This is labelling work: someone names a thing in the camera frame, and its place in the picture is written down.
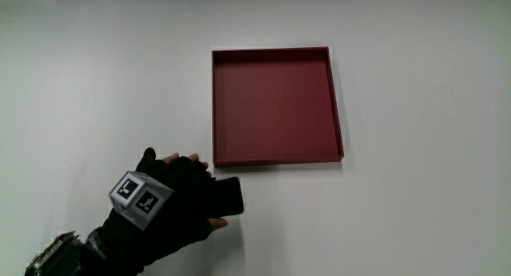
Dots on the person's left hand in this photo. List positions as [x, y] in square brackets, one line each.
[179, 204]

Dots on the dark red square tray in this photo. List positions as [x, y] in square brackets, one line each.
[275, 108]

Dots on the black eraser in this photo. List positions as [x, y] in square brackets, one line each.
[228, 198]

